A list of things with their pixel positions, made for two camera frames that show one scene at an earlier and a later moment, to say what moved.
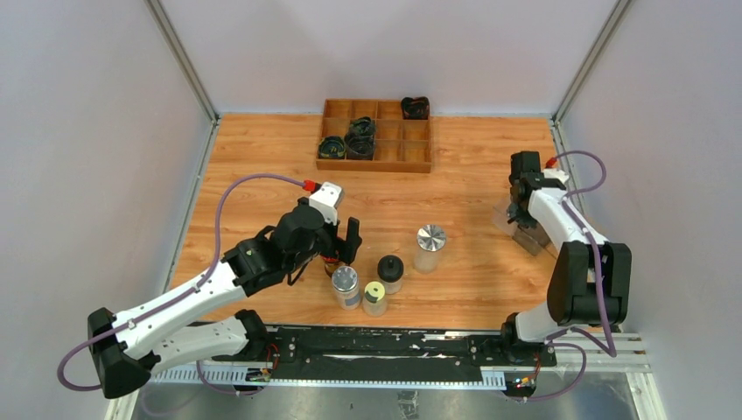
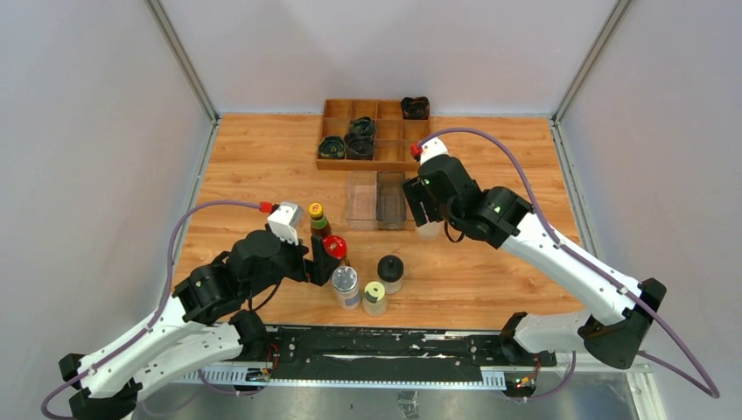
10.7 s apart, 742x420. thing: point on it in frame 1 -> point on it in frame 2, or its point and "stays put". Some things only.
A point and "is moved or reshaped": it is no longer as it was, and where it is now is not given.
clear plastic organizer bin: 530,238 is moved or reshaped
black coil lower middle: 360,147 stays put
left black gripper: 344,249 -> 322,266
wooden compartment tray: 402,144 stays put
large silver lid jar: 430,239 is moved or reshaped
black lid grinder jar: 390,271 stays put
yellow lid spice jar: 374,301 stays put
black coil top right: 415,108 stays put
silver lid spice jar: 345,282 stays put
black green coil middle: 361,126 stays put
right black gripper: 523,220 -> 416,192
